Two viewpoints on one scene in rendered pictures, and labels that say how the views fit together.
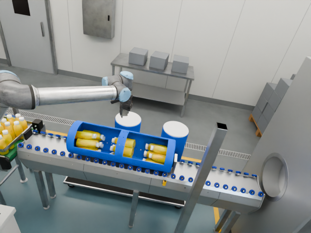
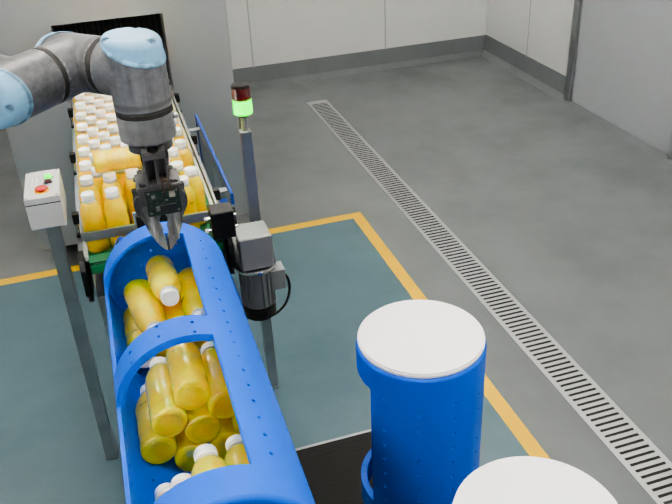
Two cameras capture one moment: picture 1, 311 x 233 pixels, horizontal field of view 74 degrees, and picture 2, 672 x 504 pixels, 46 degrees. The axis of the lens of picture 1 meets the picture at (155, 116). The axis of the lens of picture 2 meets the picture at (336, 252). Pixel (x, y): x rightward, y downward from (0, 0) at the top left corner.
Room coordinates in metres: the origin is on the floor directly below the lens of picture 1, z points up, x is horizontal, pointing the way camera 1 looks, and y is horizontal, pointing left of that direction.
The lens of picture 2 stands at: (1.24, -0.99, 2.07)
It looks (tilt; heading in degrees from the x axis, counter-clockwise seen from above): 30 degrees down; 72
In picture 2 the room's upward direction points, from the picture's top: 3 degrees counter-clockwise
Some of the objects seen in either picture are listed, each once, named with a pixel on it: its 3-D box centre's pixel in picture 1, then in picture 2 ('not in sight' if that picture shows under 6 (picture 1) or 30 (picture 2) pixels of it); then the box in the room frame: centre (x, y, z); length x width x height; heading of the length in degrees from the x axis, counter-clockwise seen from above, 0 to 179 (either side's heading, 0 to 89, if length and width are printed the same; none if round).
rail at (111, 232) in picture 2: (20, 136); (152, 225); (1.36, 1.18, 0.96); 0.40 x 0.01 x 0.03; 178
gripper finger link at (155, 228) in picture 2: (124, 114); (156, 231); (1.31, 0.24, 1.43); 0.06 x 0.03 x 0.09; 88
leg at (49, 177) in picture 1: (49, 179); not in sight; (1.42, 1.03, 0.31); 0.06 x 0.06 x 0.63; 88
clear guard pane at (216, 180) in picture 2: not in sight; (219, 209); (1.64, 1.73, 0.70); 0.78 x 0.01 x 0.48; 88
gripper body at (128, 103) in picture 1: (126, 101); (156, 174); (1.33, 0.24, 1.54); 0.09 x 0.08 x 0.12; 88
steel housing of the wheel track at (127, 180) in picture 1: (139, 173); not in sight; (1.32, 0.05, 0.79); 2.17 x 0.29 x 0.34; 88
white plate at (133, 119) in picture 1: (128, 118); (420, 336); (1.83, 0.29, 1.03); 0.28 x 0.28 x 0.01
